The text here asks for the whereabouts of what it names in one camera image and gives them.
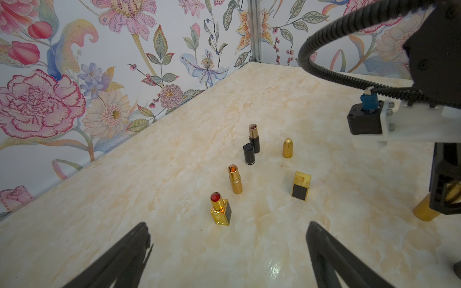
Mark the gold bullet lipstick cap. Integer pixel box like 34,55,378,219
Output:
282,138,294,158

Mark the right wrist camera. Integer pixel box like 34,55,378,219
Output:
347,94,461,150

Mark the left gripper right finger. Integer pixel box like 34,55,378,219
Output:
306,222,392,288

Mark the square gold lipstick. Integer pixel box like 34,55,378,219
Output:
210,192,232,226

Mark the square gold lipstick cap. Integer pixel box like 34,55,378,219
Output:
292,172,312,201

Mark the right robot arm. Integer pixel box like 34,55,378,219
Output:
298,1,461,222

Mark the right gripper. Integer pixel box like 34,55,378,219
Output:
429,143,461,215

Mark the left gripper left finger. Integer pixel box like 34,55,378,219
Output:
65,222,154,288

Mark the gold bullet lipstick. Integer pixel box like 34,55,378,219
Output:
228,164,243,194
412,182,461,222

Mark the black lipstick tube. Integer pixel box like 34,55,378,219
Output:
249,124,261,154

